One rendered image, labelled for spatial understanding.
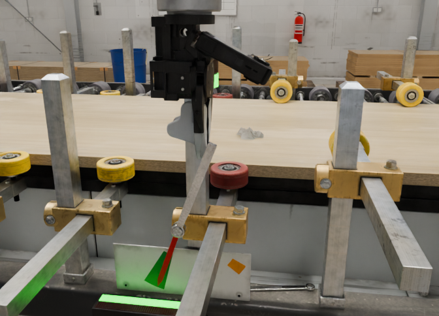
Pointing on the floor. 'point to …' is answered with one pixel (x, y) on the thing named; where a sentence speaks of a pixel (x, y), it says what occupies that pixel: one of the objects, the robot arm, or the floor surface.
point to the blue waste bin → (140, 61)
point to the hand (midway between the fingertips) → (204, 150)
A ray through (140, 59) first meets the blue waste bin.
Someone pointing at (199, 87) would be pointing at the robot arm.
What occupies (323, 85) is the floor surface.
